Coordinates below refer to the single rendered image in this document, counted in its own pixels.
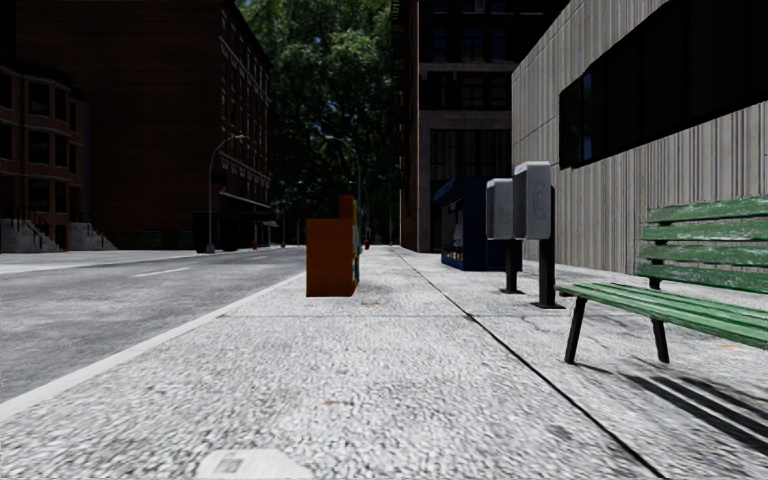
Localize orange newspaper box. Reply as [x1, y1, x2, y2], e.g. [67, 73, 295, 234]
[305, 194, 361, 299]

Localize grey street lamp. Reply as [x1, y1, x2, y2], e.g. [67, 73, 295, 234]
[324, 134, 364, 208]
[204, 133, 248, 255]

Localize blue booth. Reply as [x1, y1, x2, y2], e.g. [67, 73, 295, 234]
[432, 176, 513, 272]

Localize dark stone building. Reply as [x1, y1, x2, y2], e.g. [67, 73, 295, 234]
[391, 0, 570, 254]

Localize trees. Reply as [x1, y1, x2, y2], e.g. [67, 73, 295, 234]
[237, 0, 404, 247]

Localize pale concrete building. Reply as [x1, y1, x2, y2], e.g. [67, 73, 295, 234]
[511, 0, 768, 286]

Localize green bench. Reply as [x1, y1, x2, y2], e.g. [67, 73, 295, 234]
[554, 195, 768, 365]

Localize red brick building with steps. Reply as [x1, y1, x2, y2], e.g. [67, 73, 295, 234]
[0, 0, 119, 254]

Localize white box on a post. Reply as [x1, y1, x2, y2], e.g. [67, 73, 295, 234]
[485, 177, 526, 295]
[512, 160, 566, 310]

